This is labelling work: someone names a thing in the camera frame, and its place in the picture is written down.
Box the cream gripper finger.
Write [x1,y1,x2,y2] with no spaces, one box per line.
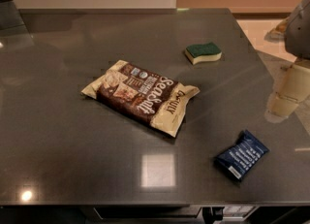
[276,60,310,103]
[267,92,299,117]

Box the brown sea salt chip bag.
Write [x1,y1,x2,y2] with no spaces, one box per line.
[81,60,200,138]

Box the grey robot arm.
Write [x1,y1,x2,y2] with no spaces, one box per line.
[268,0,310,118]

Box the blue rxbar blueberry wrapper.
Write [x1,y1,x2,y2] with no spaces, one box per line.
[215,130,269,181]

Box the green yellow sponge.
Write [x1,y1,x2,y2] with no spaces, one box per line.
[185,42,222,65]

